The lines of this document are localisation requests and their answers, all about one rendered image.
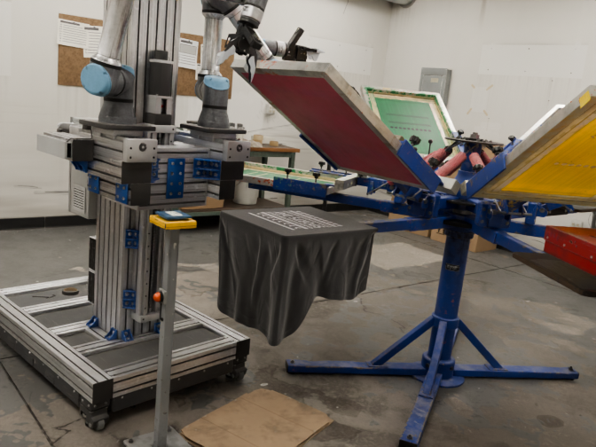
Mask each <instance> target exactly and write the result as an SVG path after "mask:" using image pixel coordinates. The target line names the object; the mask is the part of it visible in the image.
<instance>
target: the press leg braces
mask: <svg viewBox="0 0 596 447"><path fill-rule="evenodd" d="M433 324H434V318H433V317H432V316H429V317H428V318H426V319H425V320H424V321H422V322H421V323H420V324H419V325H417V326H416V327H414V328H413V329H412V330H411V331H410V332H409V333H407V334H406V335H405V336H403V337H402V338H401V339H399V340H398V341H396V342H395V343H394V344H392V345H391V346H390V347H389V348H387V349H386V350H384V351H383V352H382V353H380V354H379V355H378V356H377V357H376V358H374V359H373V360H372V361H365V362H366V363H367V365H368V367H384V368H388V366H387V364H386V362H387V361H388V360H389V359H390V358H391V357H393V356H394V355H395V354H397V353H398V352H399V351H401V350H402V349H403V348H405V347H406V346H407V345H409V344H410V343H411V342H413V341H414V340H416V339H417V338H418V337H419V336H421V335H422V334H423V333H424V332H426V331H427V330H428V329H429V328H431V327H432V326H433ZM446 328H447V322H444V321H440V322H439V326H438V330H437V335H436V338H435V346H434V350H433V354H432V357H431V361H430V365H429V368H428V372H427V378H426V382H425V386H422V387H421V390H420V393H419V396H424V397H427V398H430V399H433V397H434V394H435V388H433V386H434V383H435V376H436V373H437V369H438V365H439V361H440V357H441V353H442V349H443V342H444V337H445V333H446ZM458 329H459V330H460V331H461V332H462V333H463V334H464V335H465V336H466V337H467V338H468V339H469V341H470V342H471V343H472V344H473V345H474V346H475V347H476V349H477V350H478V351H479V352H480V353H481V354H482V356H483V357H484V358H485V359H486V360H487V361H488V362H489V363H488V364H484V365H485V366H486V367H487V368H488V369H489V370H490V371H508V370H507V369H506V368H505V367H504V366H503V365H500V364H499V362H498V361H497V360H496V359H495V358H494V357H493V355H492V354H491V353H490V352H489V351H488V350H487V349H486V348H485V347H484V346H483V345H482V343H481V342H480V341H479V340H478V339H477V338H476V337H475V335H474V334H473V333H472V332H471V331H470V330H469V328H468V327H467V326H466V325H465V324H464V323H463V321H462V320H461V319H459V327H458Z"/></svg>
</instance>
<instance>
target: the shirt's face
mask: <svg viewBox="0 0 596 447"><path fill-rule="evenodd" d="M292 210H299V211H302V212H304V213H307V214H310V215H313V216H317V217H320V218H323V219H325V220H328V221H331V222H334V223H337V224H341V225H344V226H336V227H325V228H313V229H302V230H290V229H287V228H286V227H283V226H280V225H278V224H275V223H272V222H269V221H266V220H264V219H262V218H260V217H257V216H253V215H250V214H248V213H258V212H275V211H292ZM222 211H223V212H225V213H228V214H230V215H233V216H236V217H238V218H241V219H244V220H246V221H249V222H250V223H253V224H257V225H259V226H262V227H263V228H266V229H268V230H271V231H274V232H276V233H279V234H281V235H284V236H292V235H302V234H312V233H323V232H333V231H354V230H363V229H374V228H376V227H373V226H371V225H368V224H365V223H360V222H357V221H354V220H351V219H348V218H346V217H343V216H337V215H335V214H332V213H329V212H326V211H324V210H321V209H317V208H313V207H310V206H308V207H290V208H253V209H234V210H222Z"/></svg>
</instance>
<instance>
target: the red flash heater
mask: <svg viewBox="0 0 596 447"><path fill-rule="evenodd" d="M544 240H545V247H544V252H546V253H548V254H550V255H553V256H555V257H557V258H559V259H561V260H562V261H564V262H566V263H569V264H571V265H573V266H575V267H577V268H578V269H580V270H582V271H586V272H588V273H590V274H592V275H593V276H595V277H596V229H593V228H580V227H568V226H555V225H547V226H546V227H545V236H544Z"/></svg>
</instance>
